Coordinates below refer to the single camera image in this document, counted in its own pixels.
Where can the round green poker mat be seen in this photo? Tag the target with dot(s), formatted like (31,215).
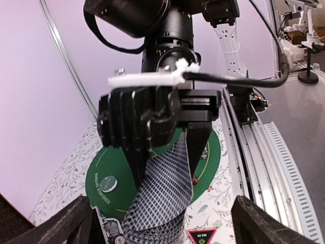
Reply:
(111,161)

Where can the floral tablecloth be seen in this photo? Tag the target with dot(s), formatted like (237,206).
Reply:
(212,210)

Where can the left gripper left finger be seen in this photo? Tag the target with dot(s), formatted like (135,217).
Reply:
(72,224)

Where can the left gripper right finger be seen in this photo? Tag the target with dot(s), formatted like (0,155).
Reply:
(252,224)

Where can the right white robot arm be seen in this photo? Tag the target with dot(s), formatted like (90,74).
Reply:
(161,31)

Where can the black red chip stack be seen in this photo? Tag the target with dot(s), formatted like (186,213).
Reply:
(195,180)

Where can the clear acrylic dealer button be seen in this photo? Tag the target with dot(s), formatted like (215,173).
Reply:
(108,184)

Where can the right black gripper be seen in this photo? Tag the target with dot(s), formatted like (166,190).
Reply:
(198,108)

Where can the red black triangle card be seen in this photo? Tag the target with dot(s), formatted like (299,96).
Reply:
(201,236)

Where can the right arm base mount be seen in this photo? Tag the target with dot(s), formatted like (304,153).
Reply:
(247,102)

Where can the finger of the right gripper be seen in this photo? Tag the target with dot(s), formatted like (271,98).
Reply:
(137,162)

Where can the right aluminium frame post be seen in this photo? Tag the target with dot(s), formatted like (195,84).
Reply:
(55,34)

